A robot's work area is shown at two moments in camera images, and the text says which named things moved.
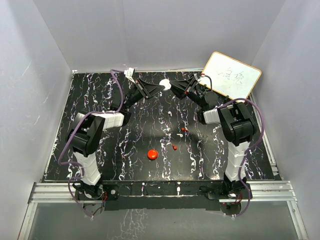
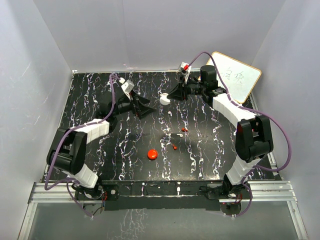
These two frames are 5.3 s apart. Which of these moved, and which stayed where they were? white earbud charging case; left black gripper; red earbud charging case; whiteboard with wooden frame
Moved: left black gripper; white earbud charging case
Stayed: red earbud charging case; whiteboard with wooden frame
